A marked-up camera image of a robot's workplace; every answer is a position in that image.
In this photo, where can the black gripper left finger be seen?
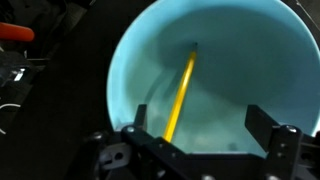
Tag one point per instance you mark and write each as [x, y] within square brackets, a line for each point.
[140, 116]

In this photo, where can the yellow pencil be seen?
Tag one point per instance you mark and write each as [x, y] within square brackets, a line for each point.
[181, 93]

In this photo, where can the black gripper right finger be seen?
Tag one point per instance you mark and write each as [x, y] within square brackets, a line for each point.
[260, 123]

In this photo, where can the teal bowl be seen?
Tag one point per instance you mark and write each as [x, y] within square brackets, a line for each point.
[250, 66]

